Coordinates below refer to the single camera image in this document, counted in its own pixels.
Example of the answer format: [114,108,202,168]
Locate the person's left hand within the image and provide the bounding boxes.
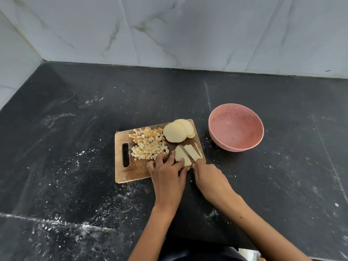
[147,150,190,210]

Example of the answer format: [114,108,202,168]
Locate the person's right hand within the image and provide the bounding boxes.
[192,159,241,211]

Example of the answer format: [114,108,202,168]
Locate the half-cut potato slice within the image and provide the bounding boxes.
[175,145,192,168]

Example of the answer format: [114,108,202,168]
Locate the kitchen knife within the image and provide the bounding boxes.
[179,144,197,164]

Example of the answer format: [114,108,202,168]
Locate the person's right forearm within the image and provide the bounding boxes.
[219,195,312,261]

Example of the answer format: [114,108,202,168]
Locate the person's left forearm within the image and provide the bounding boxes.
[127,204,182,261]

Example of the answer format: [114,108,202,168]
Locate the wooden cutting board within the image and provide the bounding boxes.
[114,119,206,184]

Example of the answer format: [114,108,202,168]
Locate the wide potato strip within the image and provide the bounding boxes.
[183,144,202,162]

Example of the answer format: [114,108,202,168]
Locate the pile of diced potato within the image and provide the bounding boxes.
[128,127,169,161]

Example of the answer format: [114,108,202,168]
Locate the large round potato slice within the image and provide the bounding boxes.
[163,122,188,143]

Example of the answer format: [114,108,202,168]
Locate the pink bowl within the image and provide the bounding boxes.
[208,104,264,152]

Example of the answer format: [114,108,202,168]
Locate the person's dark trousers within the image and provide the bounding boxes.
[163,236,249,261]

